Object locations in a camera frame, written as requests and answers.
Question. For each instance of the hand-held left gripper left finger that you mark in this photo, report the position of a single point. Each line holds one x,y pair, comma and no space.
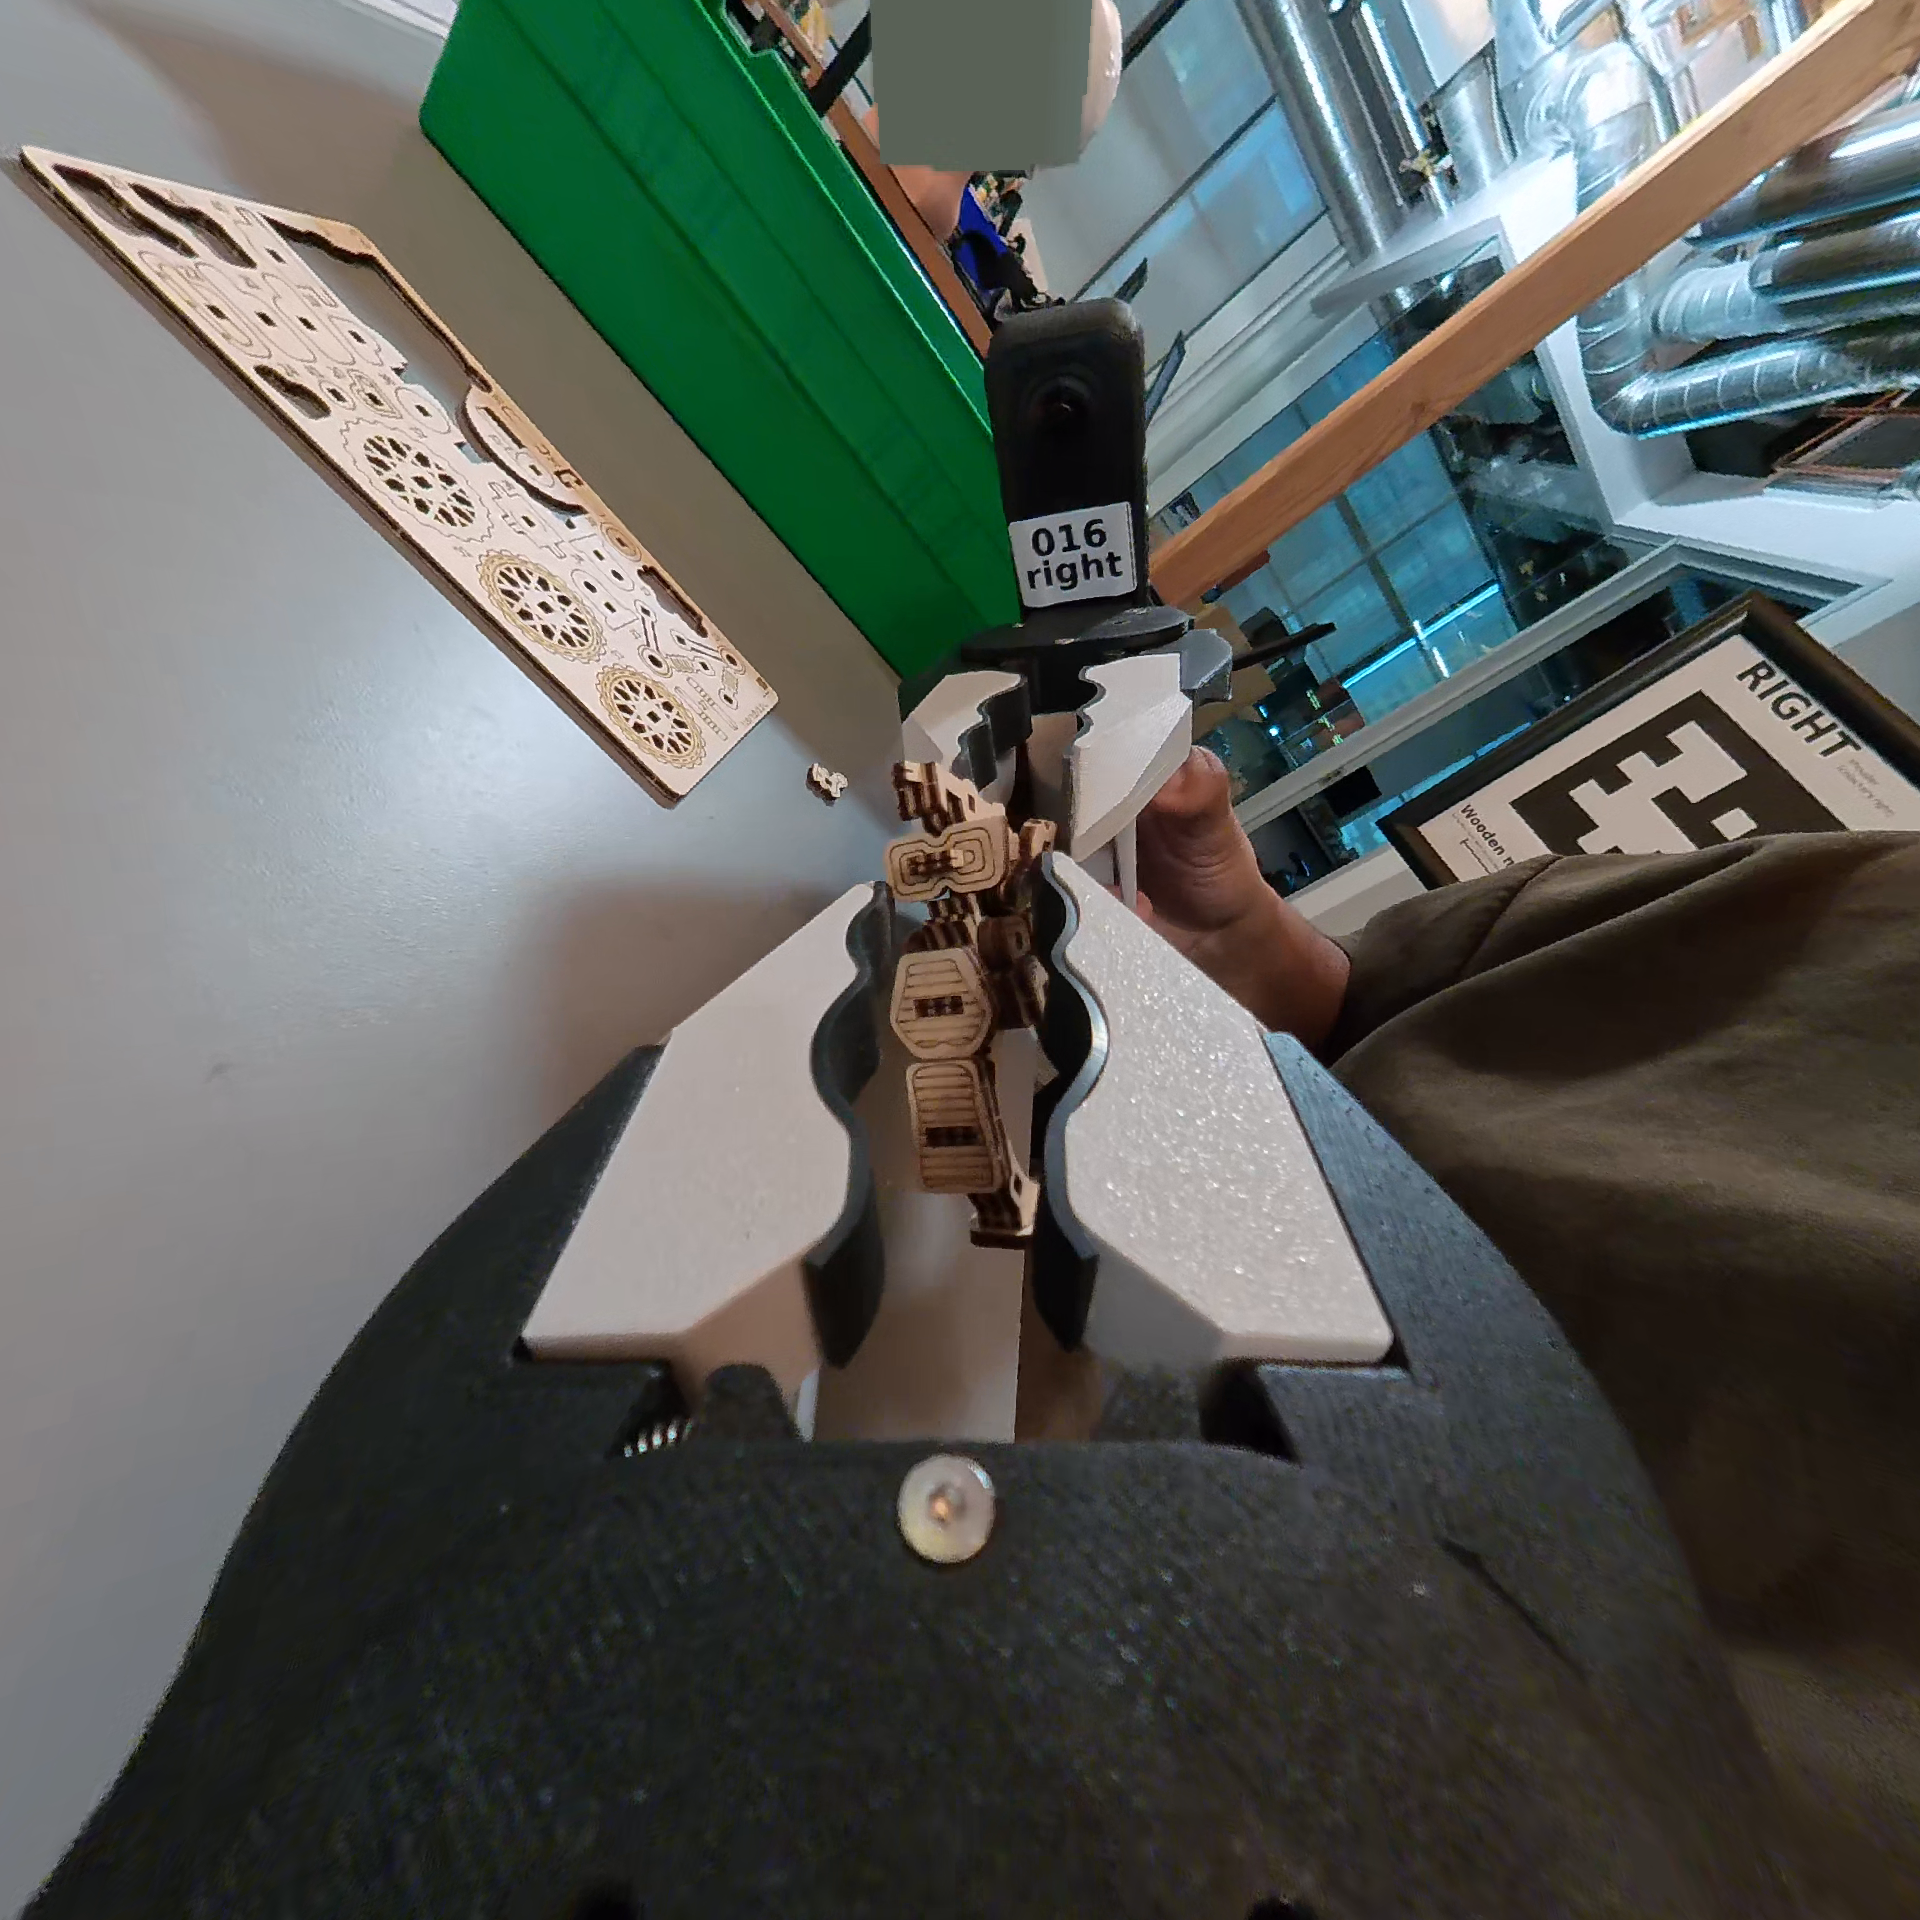
704,1185

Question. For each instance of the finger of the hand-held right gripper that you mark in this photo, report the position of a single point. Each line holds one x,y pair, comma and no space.
1125,751
946,735

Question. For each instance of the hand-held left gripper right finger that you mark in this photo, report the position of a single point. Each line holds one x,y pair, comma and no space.
1214,1140

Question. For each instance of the wooden model assembly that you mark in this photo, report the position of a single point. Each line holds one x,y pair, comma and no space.
946,1109

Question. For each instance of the grey desk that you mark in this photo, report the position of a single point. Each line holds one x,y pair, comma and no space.
301,900

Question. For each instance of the person's right hand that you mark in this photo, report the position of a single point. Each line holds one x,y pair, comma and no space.
1214,884

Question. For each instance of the green plastic bin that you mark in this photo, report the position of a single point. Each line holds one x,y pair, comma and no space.
720,269

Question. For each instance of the person's brown shirt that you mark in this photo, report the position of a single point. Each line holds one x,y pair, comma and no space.
1652,1275

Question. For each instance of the wooden beam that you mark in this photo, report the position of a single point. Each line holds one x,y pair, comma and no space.
1500,299

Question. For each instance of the framed marker sign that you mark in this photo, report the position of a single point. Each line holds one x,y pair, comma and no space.
1652,780

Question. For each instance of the wooden puzzle sheet with wheels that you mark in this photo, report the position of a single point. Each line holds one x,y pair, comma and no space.
211,253

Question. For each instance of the silver ventilation duct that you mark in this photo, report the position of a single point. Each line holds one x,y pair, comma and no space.
1335,119
1770,299

